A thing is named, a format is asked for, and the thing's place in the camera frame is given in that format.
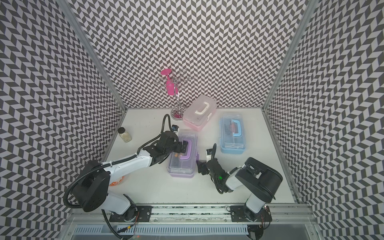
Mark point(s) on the purple toolbox clear lid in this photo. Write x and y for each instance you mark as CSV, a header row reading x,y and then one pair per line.
x,y
184,167

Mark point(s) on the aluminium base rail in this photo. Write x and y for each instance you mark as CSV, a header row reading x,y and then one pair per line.
x,y
227,221

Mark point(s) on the small glass jar black lid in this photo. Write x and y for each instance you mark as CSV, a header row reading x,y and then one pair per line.
x,y
125,136

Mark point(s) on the blue toolbox clear lid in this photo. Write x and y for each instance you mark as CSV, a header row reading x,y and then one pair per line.
x,y
233,139

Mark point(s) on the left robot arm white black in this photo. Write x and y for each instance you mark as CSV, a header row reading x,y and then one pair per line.
x,y
90,191

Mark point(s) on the pink toolbox clear lid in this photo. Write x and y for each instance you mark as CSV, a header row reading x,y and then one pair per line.
x,y
199,113

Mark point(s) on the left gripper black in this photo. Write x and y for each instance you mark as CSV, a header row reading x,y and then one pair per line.
x,y
184,147

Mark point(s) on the pink cup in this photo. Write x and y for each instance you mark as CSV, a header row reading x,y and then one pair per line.
x,y
170,85

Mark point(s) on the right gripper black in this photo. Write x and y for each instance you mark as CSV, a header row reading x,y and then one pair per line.
x,y
202,167

